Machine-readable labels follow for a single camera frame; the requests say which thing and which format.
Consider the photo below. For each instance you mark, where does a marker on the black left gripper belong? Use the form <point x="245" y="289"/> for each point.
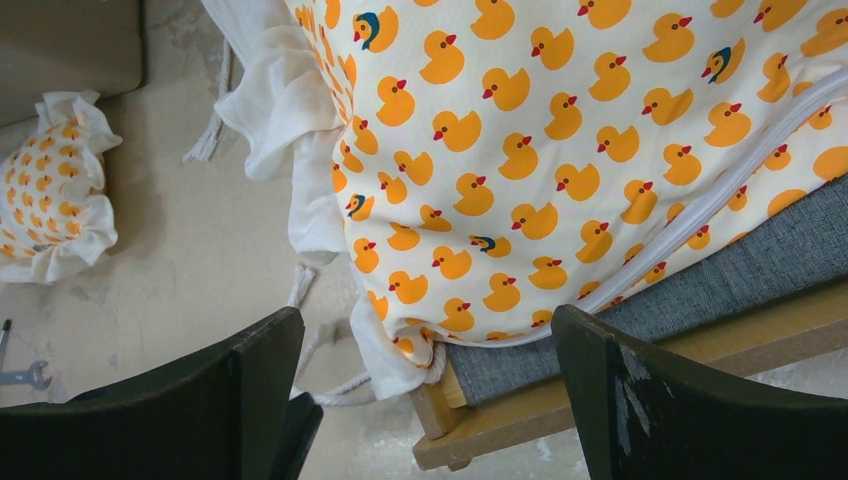
<point x="302" y="419"/>

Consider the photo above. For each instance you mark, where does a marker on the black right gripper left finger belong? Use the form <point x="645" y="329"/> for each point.
<point x="216" y="413"/>

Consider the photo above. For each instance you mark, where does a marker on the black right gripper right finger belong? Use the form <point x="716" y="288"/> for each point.
<point x="643" y="412"/>

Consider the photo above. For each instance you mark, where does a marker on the wooden pet bed frame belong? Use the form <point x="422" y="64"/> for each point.
<point x="785" y="331"/>

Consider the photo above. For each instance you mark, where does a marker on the orange patterned white blanket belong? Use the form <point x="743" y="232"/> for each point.
<point x="483" y="162"/>

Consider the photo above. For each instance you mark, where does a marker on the silver open-end wrench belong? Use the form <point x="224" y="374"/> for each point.
<point x="34" y="376"/>

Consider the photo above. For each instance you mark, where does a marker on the yellow black screwdriver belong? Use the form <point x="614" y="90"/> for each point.
<point x="4" y="338"/>

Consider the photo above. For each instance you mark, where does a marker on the small orange patterned pillow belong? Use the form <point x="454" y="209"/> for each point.
<point x="56" y="219"/>

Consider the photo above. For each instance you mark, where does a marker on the tan plastic tool case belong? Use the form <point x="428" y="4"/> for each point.
<point x="51" y="46"/>

